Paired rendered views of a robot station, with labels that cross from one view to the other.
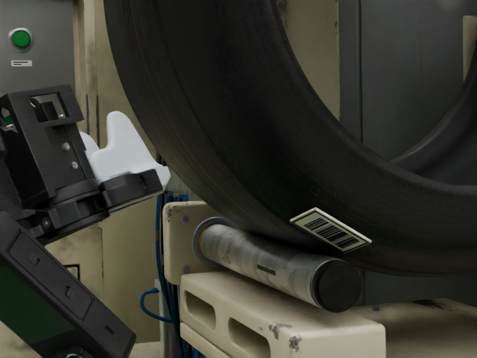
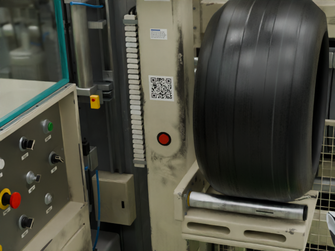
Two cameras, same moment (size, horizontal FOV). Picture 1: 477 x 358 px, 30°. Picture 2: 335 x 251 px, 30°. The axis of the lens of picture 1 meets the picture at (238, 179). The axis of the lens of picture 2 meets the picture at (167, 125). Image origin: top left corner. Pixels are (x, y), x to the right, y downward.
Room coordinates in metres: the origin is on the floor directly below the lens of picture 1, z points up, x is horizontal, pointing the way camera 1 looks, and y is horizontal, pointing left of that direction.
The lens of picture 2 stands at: (0.08, 1.34, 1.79)
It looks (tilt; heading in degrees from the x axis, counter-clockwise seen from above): 22 degrees down; 309
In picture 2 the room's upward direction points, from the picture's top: 3 degrees counter-clockwise
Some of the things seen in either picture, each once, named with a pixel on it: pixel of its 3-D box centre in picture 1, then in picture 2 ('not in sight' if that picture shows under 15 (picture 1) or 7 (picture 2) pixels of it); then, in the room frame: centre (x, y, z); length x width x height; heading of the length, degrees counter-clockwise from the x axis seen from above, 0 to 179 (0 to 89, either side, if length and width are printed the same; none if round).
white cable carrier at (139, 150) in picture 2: not in sight; (138, 92); (1.26, 0.00, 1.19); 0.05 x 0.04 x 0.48; 109
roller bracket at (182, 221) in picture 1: (318, 234); (198, 177); (1.12, -0.10, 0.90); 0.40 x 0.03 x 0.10; 109
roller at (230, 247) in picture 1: (265, 260); (245, 205); (0.91, -0.03, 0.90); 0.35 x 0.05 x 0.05; 19
